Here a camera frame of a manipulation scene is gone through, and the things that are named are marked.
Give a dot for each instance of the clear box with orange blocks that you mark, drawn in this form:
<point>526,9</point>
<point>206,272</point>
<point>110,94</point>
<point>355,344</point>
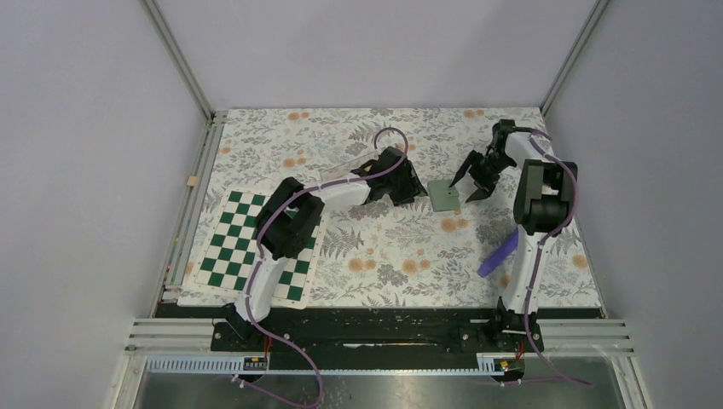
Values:
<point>338,171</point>

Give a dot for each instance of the green white chessboard mat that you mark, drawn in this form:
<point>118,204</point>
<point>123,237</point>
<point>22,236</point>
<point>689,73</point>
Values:
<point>228,253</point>

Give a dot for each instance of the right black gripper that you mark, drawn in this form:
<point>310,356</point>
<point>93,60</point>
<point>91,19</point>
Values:
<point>488,184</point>

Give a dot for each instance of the floral table mat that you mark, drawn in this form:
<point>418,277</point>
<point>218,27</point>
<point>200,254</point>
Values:
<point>377,254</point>

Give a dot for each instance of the green card holder wallet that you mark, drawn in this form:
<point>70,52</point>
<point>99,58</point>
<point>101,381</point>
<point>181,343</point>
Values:
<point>443,196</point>

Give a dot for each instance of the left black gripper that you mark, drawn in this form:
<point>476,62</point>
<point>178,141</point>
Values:
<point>412,188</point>

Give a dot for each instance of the purple cylinder tube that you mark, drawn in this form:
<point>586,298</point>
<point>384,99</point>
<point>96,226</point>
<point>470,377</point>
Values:
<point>498,256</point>

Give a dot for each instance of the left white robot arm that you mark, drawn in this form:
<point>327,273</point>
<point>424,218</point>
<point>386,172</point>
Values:
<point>259,237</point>

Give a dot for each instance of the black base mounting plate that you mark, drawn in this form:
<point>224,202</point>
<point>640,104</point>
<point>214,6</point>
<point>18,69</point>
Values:
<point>366,338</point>

